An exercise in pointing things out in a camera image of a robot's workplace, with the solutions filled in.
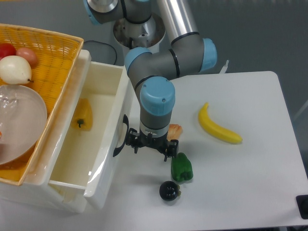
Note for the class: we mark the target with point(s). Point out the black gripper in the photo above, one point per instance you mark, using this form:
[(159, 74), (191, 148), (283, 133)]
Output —
[(152, 138)]

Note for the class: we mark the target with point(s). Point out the white top drawer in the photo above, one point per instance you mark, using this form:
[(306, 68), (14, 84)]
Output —
[(86, 157)]

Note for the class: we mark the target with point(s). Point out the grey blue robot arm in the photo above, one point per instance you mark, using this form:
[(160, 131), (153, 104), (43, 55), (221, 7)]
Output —
[(151, 74)]

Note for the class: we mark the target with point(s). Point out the white drawer cabinet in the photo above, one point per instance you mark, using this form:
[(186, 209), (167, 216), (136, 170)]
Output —
[(35, 189)]

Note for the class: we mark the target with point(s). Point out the toy bread pastry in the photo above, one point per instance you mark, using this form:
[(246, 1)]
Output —
[(174, 132)]

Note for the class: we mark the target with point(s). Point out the green bell pepper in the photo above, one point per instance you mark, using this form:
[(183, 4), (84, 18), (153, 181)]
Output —
[(181, 168)]

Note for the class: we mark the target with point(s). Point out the dark purple mangosteen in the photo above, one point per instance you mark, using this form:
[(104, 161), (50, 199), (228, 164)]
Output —
[(169, 191)]

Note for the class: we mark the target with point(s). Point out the yellow banana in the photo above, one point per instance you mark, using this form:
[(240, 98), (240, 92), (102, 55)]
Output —
[(215, 130)]

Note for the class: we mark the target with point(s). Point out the yellow bell pepper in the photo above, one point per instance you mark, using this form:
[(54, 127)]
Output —
[(82, 118)]

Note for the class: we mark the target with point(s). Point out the yellow wicker basket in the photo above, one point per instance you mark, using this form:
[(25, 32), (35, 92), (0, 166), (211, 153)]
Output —
[(57, 54)]

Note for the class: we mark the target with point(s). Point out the beige plate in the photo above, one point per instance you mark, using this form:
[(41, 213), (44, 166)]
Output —
[(23, 116)]

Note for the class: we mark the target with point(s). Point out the pink peach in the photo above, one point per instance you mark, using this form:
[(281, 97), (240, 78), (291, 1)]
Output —
[(29, 55)]

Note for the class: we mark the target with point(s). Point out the white pear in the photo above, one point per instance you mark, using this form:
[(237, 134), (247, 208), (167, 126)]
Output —
[(15, 70)]

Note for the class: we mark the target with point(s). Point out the black corner device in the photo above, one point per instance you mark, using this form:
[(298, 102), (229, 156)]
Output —
[(302, 203)]

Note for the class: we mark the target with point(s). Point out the red tomato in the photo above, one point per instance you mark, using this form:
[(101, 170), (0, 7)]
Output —
[(7, 49)]

